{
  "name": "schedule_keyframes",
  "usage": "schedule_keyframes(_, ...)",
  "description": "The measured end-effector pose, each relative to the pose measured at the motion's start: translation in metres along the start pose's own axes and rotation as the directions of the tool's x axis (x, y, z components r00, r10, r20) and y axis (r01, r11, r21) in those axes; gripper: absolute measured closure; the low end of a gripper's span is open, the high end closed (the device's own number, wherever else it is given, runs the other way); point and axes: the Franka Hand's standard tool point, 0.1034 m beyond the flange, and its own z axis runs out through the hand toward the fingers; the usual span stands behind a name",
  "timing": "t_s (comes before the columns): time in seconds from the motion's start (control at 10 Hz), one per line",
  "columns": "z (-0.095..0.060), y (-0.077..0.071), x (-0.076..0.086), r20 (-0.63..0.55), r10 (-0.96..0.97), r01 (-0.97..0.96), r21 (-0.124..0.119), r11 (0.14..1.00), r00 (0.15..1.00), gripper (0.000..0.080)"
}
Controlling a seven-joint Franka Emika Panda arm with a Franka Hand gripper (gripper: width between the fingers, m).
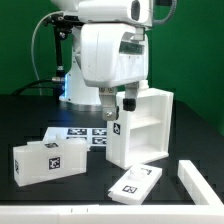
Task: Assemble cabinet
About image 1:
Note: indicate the white cabinet body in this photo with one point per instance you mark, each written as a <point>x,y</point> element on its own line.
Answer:
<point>141,136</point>

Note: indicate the white cabinet door block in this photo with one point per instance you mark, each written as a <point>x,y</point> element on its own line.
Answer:
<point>44,161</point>

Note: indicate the white L-shaped workspace border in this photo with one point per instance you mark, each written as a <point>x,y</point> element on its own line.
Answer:
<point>207,208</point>

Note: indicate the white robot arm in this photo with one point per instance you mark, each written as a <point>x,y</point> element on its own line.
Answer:
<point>76,91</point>

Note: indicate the white cabinet door panel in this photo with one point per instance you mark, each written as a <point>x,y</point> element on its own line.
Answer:
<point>135,185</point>

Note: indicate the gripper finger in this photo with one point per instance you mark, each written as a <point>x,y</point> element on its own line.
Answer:
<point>131,92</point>
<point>110,110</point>

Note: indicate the black camera on stand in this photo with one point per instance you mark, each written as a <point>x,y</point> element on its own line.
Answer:
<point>62,27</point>

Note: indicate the white marker sheet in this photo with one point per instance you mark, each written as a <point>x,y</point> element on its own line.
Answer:
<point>94,136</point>

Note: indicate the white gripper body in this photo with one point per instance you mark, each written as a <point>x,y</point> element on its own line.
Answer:
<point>113,54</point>

